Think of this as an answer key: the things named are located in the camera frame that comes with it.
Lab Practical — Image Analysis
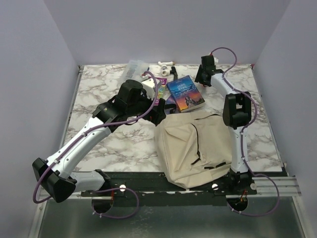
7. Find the beige canvas student backpack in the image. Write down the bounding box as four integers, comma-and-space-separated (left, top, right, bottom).
155, 111, 232, 189

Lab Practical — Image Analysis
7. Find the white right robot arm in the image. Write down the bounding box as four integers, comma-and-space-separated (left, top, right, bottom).
195, 54, 252, 194

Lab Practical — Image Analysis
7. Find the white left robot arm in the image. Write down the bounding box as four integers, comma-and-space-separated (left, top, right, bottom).
32, 78, 166, 203

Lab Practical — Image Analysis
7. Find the Jane Eyre book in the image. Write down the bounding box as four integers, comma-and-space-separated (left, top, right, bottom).
166, 75, 205, 113

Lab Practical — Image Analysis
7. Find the purple treehouse book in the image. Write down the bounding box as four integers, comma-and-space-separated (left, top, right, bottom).
155, 77, 167, 106

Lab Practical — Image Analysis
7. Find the white pipe fitting toy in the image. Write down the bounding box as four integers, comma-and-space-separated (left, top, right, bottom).
158, 61, 175, 76

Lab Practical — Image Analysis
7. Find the clear plastic organizer box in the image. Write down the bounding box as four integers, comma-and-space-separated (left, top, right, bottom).
120, 60, 150, 82

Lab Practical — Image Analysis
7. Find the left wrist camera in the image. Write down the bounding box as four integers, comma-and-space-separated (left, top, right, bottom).
141, 78, 156, 100

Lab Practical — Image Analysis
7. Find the aluminium rail frame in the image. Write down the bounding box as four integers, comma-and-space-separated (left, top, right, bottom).
250, 177, 302, 197

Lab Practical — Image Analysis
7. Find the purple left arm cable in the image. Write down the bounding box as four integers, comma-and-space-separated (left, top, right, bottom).
32, 71, 161, 220

